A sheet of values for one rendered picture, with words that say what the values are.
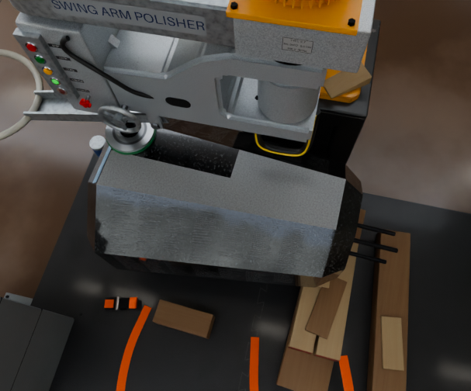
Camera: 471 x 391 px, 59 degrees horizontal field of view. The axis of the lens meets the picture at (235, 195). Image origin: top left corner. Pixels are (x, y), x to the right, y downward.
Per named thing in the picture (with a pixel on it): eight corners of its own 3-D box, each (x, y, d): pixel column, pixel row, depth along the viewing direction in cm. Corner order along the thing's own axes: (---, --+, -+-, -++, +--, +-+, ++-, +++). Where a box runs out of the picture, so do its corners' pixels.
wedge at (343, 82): (358, 67, 196) (361, 60, 192) (369, 84, 193) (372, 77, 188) (320, 83, 194) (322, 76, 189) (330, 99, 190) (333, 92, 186)
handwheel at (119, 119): (153, 115, 150) (143, 89, 136) (144, 138, 147) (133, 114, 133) (114, 108, 152) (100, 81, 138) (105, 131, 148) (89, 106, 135)
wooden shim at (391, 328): (380, 316, 215) (381, 316, 214) (400, 318, 214) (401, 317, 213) (382, 368, 205) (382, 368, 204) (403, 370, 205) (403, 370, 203)
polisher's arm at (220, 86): (314, 112, 155) (339, 6, 110) (304, 167, 147) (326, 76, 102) (129, 81, 165) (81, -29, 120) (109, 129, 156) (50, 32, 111)
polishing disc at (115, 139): (109, 110, 186) (109, 108, 185) (157, 110, 185) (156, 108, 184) (102, 153, 178) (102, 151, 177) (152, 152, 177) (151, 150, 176)
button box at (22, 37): (81, 93, 142) (42, 31, 116) (77, 100, 141) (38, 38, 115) (59, 89, 143) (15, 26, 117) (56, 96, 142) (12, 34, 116)
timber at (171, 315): (157, 323, 229) (151, 321, 218) (164, 302, 234) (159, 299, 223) (209, 339, 225) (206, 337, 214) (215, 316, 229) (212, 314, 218)
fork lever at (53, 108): (180, 89, 161) (174, 81, 157) (166, 131, 154) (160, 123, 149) (45, 91, 186) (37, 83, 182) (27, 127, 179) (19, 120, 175)
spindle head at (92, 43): (185, 82, 158) (161, -19, 117) (168, 131, 150) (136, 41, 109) (97, 67, 163) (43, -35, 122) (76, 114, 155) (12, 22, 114)
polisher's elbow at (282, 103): (265, 71, 140) (267, 27, 122) (322, 84, 137) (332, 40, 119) (249, 117, 134) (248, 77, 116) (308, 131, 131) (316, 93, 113)
